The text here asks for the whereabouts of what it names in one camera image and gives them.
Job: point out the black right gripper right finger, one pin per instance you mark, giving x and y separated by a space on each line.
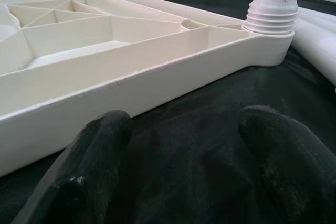
294 171

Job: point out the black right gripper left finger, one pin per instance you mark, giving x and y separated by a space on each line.
78 182

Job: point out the white plastic table top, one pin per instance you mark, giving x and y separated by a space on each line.
157 72

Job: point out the black cloth table cover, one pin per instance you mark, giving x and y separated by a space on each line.
197 129

